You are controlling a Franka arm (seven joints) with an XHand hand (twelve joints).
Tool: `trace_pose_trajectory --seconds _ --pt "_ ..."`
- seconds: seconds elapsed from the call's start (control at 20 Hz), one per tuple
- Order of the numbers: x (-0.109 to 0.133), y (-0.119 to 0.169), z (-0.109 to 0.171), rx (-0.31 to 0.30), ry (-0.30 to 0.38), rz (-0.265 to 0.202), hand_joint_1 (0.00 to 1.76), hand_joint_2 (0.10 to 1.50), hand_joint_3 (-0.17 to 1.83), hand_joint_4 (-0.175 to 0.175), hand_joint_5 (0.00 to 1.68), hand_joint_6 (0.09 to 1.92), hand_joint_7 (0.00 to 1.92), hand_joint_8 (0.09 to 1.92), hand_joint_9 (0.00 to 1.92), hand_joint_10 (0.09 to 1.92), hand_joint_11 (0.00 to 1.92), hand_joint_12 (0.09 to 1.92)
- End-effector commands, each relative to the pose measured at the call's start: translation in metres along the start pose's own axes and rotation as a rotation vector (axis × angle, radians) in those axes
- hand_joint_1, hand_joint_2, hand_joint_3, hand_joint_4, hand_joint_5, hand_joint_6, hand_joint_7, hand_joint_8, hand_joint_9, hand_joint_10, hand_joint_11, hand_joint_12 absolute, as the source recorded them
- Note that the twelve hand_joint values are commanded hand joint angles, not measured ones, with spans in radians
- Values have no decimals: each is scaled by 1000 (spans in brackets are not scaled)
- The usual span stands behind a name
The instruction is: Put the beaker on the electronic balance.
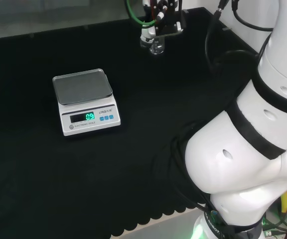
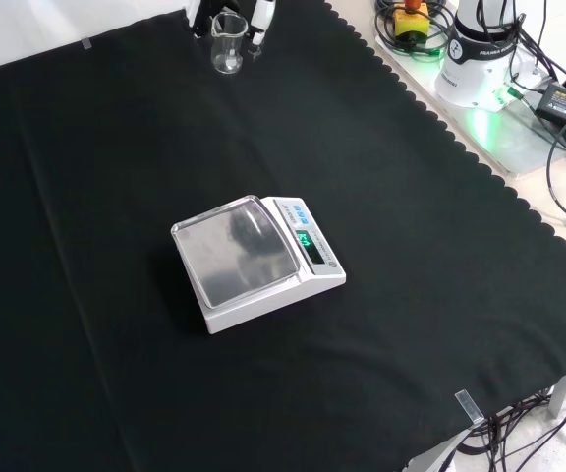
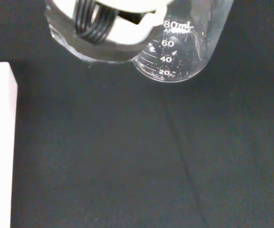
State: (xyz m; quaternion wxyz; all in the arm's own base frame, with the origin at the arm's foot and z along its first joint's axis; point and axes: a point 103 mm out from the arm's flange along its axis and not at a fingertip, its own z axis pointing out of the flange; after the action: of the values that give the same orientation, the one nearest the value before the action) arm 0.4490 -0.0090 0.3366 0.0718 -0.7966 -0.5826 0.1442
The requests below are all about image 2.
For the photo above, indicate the black power adapter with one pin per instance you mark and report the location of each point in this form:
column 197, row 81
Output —
column 565, row 104

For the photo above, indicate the clear glass beaker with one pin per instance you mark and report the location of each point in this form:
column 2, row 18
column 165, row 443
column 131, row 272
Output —
column 226, row 46

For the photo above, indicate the white electronic balance steel pan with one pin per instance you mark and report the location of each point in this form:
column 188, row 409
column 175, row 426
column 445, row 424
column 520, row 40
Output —
column 243, row 255

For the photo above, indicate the grey tape piece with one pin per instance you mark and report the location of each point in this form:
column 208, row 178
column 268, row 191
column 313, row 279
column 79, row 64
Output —
column 86, row 43

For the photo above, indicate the clear tape strip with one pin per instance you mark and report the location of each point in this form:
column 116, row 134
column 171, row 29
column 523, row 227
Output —
column 469, row 407

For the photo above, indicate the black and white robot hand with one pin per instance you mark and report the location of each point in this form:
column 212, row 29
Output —
column 262, row 19

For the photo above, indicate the black bench cloth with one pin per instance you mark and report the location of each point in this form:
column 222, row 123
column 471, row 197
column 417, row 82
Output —
column 116, row 246

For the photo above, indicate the yellow stop button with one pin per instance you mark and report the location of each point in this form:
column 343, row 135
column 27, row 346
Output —
column 411, row 22

